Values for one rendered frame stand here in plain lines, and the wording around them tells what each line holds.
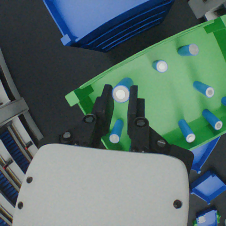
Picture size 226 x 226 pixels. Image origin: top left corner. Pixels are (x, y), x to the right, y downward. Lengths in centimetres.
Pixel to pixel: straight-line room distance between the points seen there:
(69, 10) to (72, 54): 37
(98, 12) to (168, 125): 32
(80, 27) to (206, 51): 30
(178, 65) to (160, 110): 10
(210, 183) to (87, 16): 119
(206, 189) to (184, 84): 101
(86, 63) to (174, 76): 52
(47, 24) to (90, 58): 33
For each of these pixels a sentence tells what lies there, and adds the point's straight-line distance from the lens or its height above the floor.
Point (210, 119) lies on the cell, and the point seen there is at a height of 45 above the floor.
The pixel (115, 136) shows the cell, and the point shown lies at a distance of 25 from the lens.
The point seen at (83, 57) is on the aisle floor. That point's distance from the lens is 73.
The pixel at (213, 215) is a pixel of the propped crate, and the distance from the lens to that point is 163.
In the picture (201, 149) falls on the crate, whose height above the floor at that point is 0.
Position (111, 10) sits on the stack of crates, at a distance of 39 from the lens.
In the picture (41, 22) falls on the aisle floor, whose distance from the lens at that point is 90.
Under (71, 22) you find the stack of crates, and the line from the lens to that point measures 41.
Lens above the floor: 68
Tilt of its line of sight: 68 degrees down
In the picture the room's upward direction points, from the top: 152 degrees counter-clockwise
